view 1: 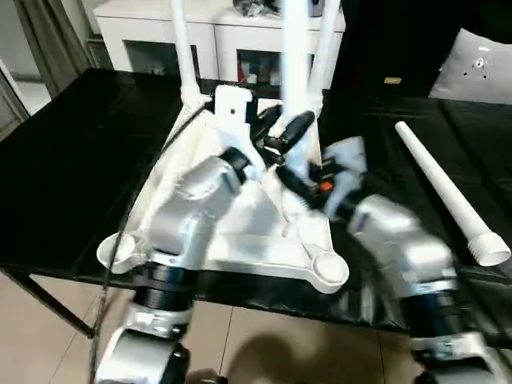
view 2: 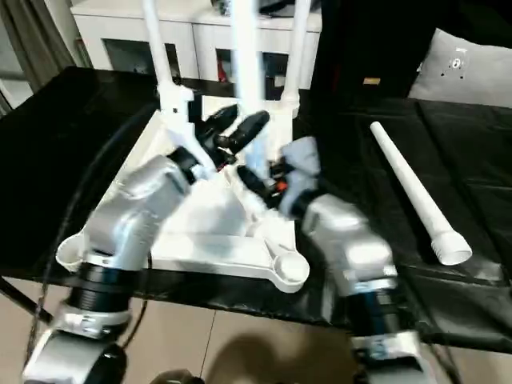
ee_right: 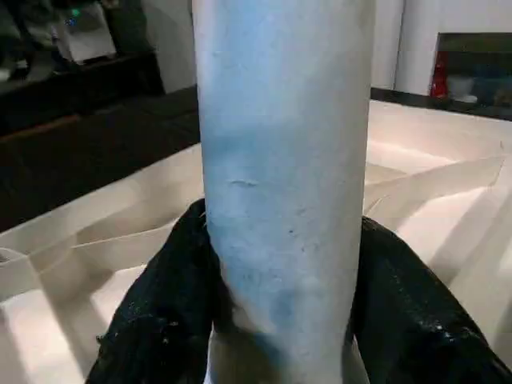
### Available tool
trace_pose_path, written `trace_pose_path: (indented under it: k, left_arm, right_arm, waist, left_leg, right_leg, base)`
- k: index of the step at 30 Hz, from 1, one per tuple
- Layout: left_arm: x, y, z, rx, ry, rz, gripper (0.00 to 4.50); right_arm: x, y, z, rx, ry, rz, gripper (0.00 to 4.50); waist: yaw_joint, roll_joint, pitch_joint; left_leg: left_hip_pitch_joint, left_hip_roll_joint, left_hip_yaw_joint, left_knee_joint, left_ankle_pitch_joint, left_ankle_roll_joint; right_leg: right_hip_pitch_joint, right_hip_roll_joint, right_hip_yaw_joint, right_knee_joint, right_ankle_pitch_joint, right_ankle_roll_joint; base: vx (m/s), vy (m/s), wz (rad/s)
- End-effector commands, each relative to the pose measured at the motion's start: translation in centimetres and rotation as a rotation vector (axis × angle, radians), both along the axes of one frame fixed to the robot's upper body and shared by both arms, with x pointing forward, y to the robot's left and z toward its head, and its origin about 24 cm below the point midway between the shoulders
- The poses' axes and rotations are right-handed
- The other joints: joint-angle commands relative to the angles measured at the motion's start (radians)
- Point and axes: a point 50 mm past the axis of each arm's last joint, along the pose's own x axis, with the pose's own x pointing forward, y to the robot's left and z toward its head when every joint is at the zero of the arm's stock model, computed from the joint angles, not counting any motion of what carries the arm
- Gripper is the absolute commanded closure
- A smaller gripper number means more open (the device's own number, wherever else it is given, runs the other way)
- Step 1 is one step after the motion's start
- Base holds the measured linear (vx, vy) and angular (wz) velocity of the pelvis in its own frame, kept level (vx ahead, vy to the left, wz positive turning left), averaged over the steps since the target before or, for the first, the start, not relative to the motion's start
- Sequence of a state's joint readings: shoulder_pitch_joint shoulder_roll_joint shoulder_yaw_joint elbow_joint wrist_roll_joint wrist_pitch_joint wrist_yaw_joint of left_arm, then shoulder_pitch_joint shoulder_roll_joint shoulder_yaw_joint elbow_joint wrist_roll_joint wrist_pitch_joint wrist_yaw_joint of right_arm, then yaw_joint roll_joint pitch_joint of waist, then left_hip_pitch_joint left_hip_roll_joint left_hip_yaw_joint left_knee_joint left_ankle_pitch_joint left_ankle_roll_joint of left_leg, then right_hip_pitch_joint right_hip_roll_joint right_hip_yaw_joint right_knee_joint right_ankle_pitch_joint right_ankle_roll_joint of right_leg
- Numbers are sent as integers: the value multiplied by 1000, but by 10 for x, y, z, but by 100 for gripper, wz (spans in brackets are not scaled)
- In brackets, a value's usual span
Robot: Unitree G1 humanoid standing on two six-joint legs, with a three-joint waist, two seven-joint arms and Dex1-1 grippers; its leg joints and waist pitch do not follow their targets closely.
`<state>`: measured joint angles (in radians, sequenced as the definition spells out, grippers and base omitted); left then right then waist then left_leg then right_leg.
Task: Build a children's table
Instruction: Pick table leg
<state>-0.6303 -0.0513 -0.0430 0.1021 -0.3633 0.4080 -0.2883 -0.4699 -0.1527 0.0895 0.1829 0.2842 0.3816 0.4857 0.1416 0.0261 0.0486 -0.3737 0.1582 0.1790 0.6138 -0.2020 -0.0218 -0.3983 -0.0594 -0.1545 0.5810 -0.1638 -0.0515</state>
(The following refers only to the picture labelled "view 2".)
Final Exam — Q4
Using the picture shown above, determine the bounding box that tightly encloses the white glass-door cabinet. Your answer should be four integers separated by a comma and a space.
71, 0, 323, 92

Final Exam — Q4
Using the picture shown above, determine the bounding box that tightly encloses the white plastic table leg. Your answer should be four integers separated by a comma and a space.
139, 0, 180, 102
230, 0, 274, 178
370, 121, 474, 267
281, 0, 312, 118

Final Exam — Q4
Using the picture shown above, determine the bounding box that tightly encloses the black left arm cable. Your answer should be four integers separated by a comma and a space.
26, 102, 158, 361

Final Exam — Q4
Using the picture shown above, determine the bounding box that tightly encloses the black work mat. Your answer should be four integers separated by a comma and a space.
0, 66, 512, 354

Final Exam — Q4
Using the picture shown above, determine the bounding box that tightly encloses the white plastic table top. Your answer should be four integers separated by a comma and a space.
55, 86, 311, 295

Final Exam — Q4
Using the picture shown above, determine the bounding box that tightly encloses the grey printed cushion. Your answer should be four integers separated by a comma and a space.
407, 27, 512, 107

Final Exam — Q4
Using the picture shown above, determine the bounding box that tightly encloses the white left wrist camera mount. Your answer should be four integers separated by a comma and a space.
157, 85, 218, 186

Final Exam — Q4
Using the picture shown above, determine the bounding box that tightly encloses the black tall furniture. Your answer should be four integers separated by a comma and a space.
310, 0, 512, 102

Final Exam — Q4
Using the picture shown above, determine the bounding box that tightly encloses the grey curtain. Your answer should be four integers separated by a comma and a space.
0, 0, 88, 110

